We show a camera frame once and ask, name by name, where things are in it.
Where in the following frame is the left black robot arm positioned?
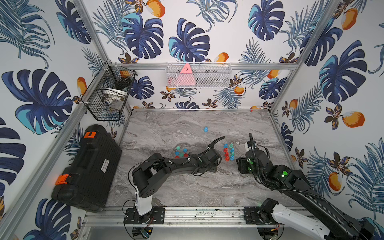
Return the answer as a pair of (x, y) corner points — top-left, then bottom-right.
(125, 136), (225, 224)

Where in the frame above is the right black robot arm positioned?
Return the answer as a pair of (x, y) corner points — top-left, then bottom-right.
(237, 135), (375, 240)

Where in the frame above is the pink triangle card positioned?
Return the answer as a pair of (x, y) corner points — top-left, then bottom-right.
(176, 63), (196, 87)

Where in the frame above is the black plastic tool case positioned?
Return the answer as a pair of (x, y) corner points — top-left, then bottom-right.
(52, 125), (122, 213)

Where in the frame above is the clear mesh wall tray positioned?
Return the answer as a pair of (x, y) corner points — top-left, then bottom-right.
(165, 63), (232, 89)

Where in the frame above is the black wire basket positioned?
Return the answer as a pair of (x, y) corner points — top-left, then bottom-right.
(81, 62), (138, 121)

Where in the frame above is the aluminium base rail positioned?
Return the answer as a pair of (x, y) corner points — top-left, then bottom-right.
(82, 206), (329, 227)

